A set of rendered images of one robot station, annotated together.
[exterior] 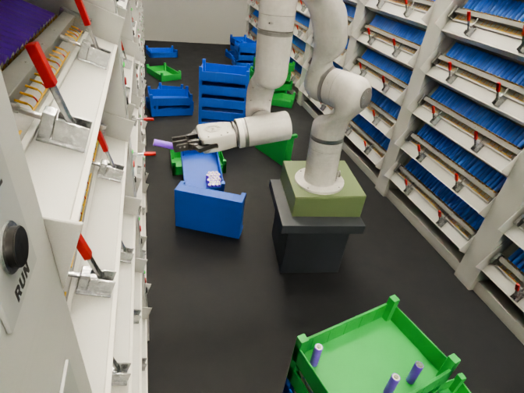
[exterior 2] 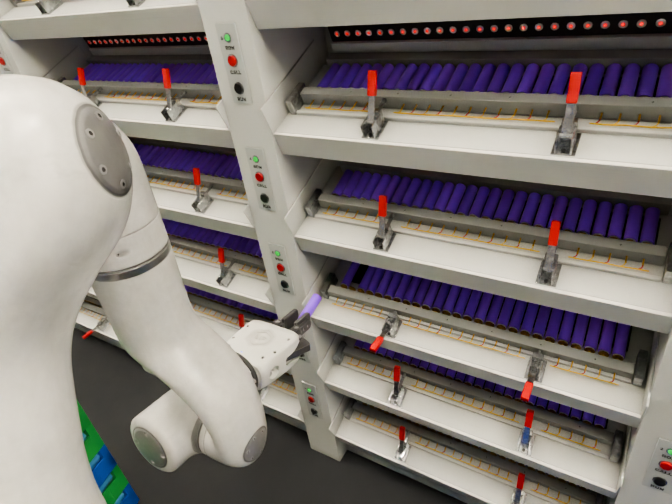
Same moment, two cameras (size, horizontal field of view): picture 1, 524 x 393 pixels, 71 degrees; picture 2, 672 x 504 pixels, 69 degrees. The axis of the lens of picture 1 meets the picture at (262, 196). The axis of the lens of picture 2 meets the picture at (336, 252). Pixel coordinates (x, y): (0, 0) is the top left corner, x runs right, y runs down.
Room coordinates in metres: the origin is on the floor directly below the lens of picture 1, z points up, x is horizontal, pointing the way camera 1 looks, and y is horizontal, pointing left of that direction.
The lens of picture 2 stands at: (1.50, -0.07, 1.18)
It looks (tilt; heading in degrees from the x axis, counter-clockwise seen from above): 33 degrees down; 144
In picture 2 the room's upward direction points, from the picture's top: 9 degrees counter-clockwise
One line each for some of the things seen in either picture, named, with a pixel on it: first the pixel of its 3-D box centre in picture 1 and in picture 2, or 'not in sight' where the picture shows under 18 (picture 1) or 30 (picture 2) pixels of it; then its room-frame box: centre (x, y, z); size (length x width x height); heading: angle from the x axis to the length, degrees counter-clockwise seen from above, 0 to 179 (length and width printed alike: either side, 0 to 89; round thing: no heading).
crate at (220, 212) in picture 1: (210, 210); not in sight; (1.33, 0.22, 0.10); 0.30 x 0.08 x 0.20; 83
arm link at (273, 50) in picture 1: (266, 86); (187, 360); (1.03, 0.03, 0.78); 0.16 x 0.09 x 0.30; 19
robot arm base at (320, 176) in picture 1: (322, 160); not in sight; (1.23, -0.21, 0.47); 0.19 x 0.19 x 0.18
